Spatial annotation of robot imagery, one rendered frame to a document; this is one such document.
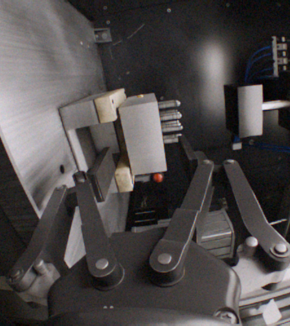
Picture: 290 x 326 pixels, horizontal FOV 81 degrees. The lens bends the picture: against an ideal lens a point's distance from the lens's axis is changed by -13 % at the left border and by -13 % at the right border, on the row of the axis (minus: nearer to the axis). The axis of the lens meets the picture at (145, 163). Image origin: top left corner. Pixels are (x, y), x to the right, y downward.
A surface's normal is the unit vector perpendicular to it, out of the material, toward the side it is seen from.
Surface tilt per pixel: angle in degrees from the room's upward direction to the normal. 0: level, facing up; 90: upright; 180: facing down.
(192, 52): 90
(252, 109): 90
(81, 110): 90
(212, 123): 90
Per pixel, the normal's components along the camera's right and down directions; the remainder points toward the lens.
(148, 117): -0.01, 0.42
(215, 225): -0.18, -0.89
